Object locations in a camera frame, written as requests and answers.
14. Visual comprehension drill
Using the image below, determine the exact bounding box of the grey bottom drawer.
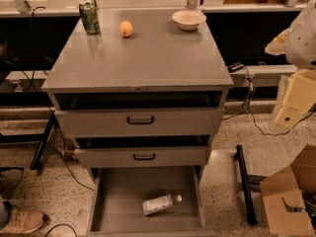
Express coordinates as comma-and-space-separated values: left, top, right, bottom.
87, 166, 215, 237

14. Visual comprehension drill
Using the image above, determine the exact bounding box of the grey drawer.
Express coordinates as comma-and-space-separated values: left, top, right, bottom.
55, 108, 223, 137
75, 147, 209, 168
87, 166, 215, 237

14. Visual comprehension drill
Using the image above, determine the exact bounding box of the beige sneaker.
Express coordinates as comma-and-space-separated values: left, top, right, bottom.
0, 209, 44, 234

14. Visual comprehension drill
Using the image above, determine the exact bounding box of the cardboard box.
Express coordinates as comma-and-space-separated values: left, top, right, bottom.
260, 144, 316, 237

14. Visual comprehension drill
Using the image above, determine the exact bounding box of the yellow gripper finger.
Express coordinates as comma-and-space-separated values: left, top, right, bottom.
265, 30, 288, 56

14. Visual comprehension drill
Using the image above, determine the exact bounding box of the orange fruit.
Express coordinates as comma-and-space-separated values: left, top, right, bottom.
119, 21, 133, 38

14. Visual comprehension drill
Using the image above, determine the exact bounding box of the clear plastic water bottle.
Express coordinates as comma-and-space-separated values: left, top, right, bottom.
142, 195, 183, 216

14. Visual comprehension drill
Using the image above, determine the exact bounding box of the black table leg left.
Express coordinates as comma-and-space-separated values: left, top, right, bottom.
30, 114, 55, 170

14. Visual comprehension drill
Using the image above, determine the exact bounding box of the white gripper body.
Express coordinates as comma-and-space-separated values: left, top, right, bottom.
275, 69, 316, 128

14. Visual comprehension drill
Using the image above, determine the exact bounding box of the black table leg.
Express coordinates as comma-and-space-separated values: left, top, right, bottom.
235, 145, 258, 225
30, 114, 55, 170

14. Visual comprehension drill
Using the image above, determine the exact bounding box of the grey drawer cabinet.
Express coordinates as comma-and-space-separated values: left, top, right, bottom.
41, 7, 235, 237

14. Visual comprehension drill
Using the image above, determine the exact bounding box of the grey middle drawer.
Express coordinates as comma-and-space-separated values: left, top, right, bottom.
75, 147, 209, 168

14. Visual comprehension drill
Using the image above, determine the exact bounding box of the black cable left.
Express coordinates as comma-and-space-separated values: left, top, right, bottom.
0, 5, 96, 193

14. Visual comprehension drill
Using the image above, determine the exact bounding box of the green soda can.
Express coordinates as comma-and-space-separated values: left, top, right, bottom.
79, 0, 100, 35

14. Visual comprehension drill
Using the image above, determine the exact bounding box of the grey top drawer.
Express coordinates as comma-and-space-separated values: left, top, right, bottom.
55, 108, 223, 137

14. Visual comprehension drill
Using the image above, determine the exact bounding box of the black power adapter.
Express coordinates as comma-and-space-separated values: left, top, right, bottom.
228, 62, 244, 73

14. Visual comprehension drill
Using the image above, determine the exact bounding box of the black table leg right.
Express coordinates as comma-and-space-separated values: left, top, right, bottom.
235, 145, 258, 225

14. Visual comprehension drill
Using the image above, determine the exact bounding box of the black cable on floor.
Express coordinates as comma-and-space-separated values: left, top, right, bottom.
222, 72, 316, 138

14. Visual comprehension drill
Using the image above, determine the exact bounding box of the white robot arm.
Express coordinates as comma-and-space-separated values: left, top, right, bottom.
265, 0, 316, 128

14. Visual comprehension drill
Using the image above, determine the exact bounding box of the white bowl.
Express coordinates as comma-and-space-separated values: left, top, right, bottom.
172, 10, 206, 31

